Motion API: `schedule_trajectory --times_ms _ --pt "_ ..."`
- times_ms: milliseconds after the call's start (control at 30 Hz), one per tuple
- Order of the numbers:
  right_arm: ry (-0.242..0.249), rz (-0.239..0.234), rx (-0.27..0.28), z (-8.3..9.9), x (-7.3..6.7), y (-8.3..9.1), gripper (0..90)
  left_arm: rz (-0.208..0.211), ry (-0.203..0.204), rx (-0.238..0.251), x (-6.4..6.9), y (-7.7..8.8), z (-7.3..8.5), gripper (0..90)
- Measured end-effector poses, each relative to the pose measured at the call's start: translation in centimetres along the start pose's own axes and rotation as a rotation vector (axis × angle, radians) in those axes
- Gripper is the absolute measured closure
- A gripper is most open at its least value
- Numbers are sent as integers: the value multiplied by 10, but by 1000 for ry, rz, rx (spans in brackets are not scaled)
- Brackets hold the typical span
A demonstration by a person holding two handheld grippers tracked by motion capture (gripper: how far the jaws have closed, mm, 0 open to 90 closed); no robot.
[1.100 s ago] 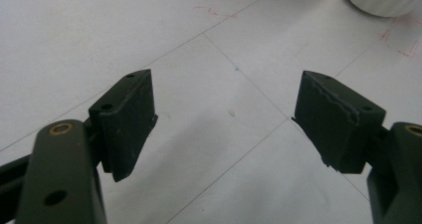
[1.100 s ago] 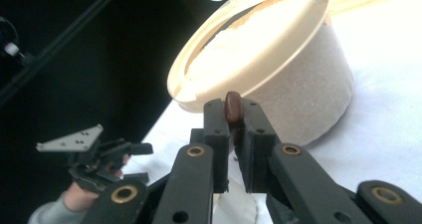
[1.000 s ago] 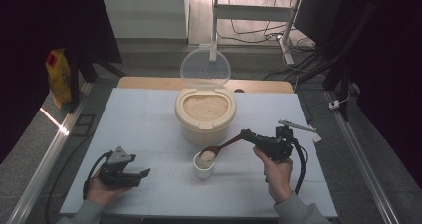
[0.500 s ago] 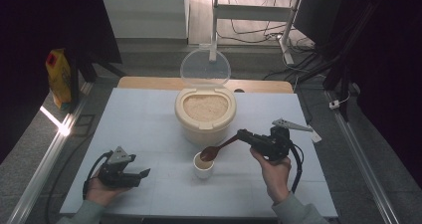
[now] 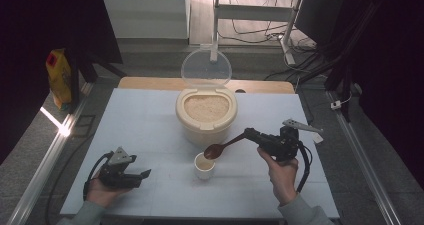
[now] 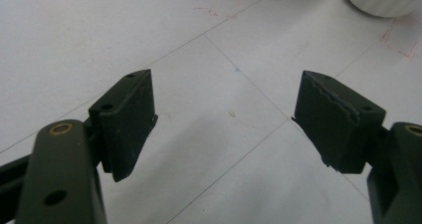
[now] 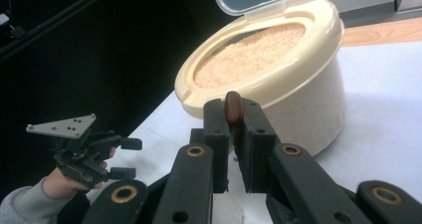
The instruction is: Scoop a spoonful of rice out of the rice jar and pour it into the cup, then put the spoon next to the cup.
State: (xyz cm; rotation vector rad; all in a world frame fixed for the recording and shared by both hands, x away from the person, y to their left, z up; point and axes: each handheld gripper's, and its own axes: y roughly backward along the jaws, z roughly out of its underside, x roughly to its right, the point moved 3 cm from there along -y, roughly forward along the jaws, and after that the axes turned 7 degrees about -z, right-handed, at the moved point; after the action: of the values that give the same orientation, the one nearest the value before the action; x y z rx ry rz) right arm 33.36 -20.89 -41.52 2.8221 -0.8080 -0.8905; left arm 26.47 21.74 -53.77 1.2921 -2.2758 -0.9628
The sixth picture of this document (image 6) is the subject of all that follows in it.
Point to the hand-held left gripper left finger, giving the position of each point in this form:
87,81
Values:
127,124

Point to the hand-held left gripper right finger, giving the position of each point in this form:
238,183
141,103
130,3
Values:
335,127

